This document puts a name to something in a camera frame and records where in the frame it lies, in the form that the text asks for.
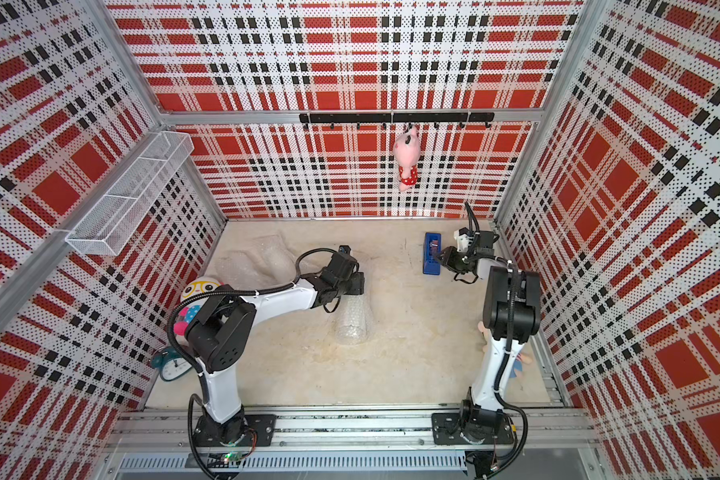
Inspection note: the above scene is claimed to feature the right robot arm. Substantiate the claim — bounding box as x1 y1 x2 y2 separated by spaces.
436 203 541 411

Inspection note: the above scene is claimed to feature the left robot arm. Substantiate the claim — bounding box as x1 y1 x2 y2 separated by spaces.
166 245 365 424

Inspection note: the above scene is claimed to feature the blue box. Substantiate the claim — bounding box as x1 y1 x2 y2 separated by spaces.
422 232 442 276

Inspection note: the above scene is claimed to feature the pink hanging plush toy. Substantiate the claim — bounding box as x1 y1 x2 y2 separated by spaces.
393 126 421 192

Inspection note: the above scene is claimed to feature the doll head plush toy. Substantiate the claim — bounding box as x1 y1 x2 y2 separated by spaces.
510 343 537 380

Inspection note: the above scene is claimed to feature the owl plush toy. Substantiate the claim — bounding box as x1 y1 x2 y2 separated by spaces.
173 276 221 344

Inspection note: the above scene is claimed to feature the teal alarm clock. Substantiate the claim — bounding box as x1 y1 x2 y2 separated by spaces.
150 346 192 382

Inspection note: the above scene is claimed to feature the black hook rail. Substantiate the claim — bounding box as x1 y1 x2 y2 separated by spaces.
299 111 496 126

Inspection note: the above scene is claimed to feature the metal base rail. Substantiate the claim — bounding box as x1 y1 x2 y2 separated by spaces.
93 404 611 479

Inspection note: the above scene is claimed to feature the clear wall shelf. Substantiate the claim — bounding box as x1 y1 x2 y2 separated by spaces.
65 131 193 256

